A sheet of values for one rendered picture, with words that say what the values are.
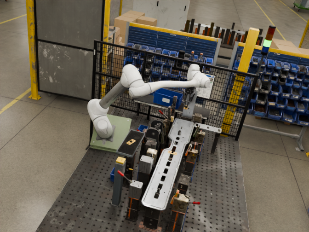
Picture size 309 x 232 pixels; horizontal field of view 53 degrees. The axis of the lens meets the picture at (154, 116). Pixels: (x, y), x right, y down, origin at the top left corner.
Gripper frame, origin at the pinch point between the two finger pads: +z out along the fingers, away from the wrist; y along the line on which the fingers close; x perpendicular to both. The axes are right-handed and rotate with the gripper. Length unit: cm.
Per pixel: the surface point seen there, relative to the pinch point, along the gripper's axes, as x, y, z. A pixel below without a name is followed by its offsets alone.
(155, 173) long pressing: -81, -7, 29
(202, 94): 54, 11, 10
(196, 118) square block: 23.2, 12.4, 25.8
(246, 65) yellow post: 58, 50, -33
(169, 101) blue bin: 34.9, -21.4, 19.7
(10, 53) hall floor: 309, -434, 131
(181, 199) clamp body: -108, 18, 22
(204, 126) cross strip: 15.0, 22.7, 28.9
